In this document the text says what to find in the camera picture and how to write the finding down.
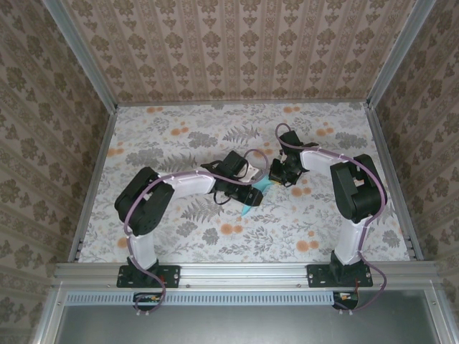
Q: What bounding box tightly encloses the floral printed table cover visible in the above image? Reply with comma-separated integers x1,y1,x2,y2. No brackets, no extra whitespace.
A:
76,102,412,264

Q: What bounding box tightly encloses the light blue cloth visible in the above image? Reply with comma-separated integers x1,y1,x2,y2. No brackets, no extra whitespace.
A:
240,178,275,217

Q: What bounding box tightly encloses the small black connector board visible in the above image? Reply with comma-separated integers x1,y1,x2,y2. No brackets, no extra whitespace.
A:
332,290,359,310
132,292,163,311

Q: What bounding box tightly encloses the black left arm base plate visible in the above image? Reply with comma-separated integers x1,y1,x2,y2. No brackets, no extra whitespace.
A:
116,264,181,289

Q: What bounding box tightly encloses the grey slotted cable duct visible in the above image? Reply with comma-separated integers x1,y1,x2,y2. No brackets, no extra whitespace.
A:
66,290,336,307

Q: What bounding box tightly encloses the aluminium mounting rail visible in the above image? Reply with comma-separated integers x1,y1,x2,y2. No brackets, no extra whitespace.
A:
53,261,441,290

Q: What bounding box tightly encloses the aluminium frame post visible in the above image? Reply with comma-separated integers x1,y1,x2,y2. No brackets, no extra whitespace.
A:
365,0,439,108
44,0,119,113

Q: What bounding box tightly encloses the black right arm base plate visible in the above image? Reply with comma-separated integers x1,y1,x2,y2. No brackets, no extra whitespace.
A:
307,263,374,289

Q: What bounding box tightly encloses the aluminium side rail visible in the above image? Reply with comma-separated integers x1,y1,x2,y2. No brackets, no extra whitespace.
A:
364,102,425,262
67,106,119,263

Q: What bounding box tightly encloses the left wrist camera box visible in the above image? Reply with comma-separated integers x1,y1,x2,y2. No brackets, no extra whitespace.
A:
243,164,262,182

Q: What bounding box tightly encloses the grey metal panel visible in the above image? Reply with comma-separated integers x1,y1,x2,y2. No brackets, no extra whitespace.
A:
32,289,459,344

